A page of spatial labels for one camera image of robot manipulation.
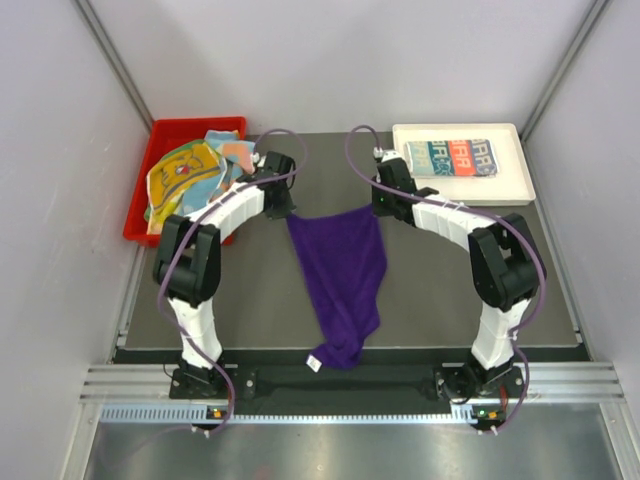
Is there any purple towel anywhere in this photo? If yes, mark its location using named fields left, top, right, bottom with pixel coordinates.
left=286, top=205, right=387, bottom=373

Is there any rabbit print striped towel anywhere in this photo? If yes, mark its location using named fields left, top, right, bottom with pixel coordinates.
left=404, top=139, right=499, bottom=178

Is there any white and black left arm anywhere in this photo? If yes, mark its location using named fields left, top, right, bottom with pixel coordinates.
left=153, top=151, right=296, bottom=400

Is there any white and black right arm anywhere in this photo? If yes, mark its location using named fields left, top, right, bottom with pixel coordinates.
left=372, top=148, right=546, bottom=404

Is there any pastel patchwork towel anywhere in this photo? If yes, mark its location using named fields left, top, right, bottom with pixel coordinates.
left=176, top=130, right=255, bottom=215

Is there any white plastic tray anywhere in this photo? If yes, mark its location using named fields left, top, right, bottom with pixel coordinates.
left=392, top=123, right=536, bottom=206

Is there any yellow cartoon print towel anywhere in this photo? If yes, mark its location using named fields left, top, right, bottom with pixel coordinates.
left=146, top=139, right=225, bottom=235

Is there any red plastic bin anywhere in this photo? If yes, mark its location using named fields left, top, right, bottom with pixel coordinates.
left=123, top=116, right=247, bottom=248

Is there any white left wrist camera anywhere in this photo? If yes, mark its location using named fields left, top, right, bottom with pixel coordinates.
left=251, top=152, right=266, bottom=167

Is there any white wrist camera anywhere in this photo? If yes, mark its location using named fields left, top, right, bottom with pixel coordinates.
left=373, top=147, right=402, bottom=163
left=251, top=152, right=266, bottom=167

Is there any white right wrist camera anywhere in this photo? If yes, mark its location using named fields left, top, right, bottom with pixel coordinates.
left=373, top=147, right=402, bottom=163

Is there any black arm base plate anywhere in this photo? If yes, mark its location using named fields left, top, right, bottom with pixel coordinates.
left=169, top=364, right=524, bottom=403

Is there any grey slotted cable duct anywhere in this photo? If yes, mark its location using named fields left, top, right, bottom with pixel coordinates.
left=99, top=402, right=511, bottom=425

